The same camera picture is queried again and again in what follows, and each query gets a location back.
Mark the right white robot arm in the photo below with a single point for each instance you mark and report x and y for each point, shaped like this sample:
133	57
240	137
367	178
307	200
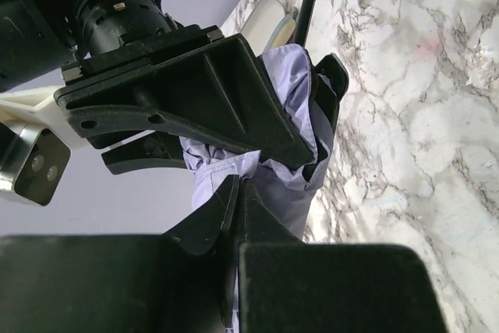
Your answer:
38	36

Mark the lavender umbrella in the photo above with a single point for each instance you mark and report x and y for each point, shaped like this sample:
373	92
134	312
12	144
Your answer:
308	94

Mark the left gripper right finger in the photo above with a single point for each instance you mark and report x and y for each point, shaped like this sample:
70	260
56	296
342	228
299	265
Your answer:
286	285

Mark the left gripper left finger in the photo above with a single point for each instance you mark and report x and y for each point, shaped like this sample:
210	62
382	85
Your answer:
179	281

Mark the beige umbrella sleeve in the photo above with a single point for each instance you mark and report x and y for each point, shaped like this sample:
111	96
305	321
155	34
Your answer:
269	25

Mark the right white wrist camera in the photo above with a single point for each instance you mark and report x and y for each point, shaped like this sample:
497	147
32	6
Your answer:
36	145

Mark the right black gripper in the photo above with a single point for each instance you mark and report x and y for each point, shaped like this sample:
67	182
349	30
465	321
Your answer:
183	84

